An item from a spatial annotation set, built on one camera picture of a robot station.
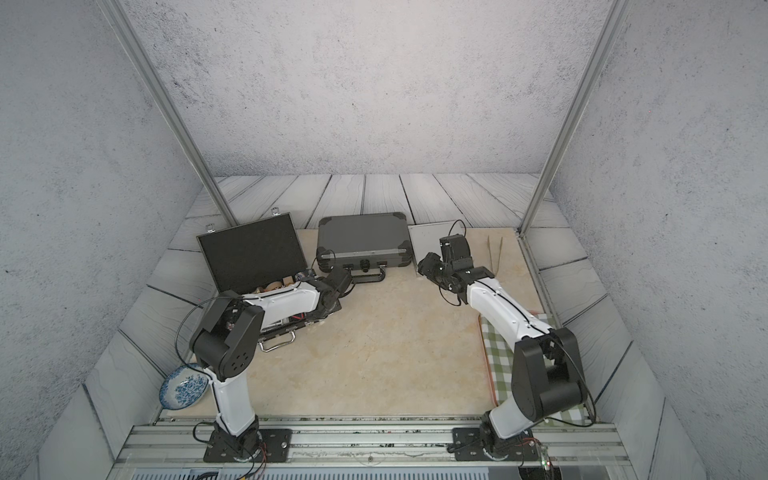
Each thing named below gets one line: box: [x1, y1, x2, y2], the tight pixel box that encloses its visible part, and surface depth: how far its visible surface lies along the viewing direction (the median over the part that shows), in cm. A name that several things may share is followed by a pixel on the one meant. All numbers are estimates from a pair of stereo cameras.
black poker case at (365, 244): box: [316, 212, 412, 284], surface depth 107 cm
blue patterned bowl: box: [159, 363, 210, 410], surface depth 82 cm
